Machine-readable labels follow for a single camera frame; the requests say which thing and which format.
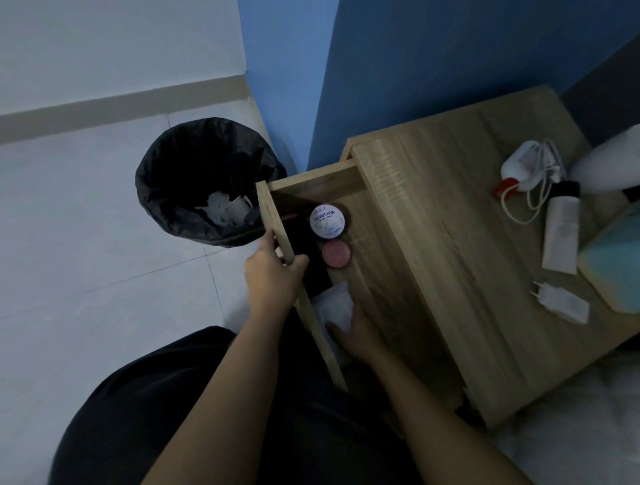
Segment person's left forearm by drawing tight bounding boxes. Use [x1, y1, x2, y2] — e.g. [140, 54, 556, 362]
[142, 307, 301, 485]

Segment person's left hand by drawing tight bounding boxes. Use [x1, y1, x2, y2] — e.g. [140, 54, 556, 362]
[243, 229, 311, 321]

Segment white paper cup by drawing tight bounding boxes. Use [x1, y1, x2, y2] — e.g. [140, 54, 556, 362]
[227, 195, 254, 224]

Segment white tube with black cap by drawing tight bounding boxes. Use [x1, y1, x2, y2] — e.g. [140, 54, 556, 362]
[541, 181, 582, 275]

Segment crumpled white paper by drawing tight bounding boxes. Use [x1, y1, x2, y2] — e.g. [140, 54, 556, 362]
[195, 191, 233, 226]

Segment person's right hand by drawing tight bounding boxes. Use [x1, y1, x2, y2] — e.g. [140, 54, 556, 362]
[325, 300, 390, 369]

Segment large white bottle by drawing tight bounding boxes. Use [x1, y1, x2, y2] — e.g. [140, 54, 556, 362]
[567, 124, 640, 196]

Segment dark grey headboard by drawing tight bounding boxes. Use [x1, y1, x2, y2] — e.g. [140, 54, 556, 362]
[559, 34, 640, 149]

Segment white cable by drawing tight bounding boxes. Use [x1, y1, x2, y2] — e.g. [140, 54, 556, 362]
[500, 140, 569, 225]

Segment white bedding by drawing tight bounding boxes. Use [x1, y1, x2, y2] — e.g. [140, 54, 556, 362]
[492, 349, 640, 485]

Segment white bottle with red cap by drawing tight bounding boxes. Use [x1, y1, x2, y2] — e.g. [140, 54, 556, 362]
[495, 141, 552, 200]

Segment pink round jar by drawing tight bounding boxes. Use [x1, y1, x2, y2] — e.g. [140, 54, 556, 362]
[321, 239, 351, 270]

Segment black flat case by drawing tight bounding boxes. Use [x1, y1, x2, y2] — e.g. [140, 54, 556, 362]
[282, 212, 332, 296]

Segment wooden drawer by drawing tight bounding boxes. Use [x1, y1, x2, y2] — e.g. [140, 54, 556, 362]
[255, 159, 458, 400]

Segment white charger adapter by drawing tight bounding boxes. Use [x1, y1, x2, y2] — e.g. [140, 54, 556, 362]
[531, 281, 591, 325]

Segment person's right forearm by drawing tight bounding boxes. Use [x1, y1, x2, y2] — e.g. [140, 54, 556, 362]
[366, 350, 533, 485]

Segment person's black trousers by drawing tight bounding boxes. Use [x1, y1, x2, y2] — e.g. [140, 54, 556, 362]
[47, 325, 418, 485]

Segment black bagged trash bin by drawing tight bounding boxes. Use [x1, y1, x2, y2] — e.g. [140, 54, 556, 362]
[135, 117, 289, 248]

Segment wooden nightstand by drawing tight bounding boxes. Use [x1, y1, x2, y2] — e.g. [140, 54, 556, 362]
[340, 85, 640, 430]

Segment white round cream jar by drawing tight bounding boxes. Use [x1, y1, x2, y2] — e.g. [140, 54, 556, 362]
[309, 203, 348, 240]

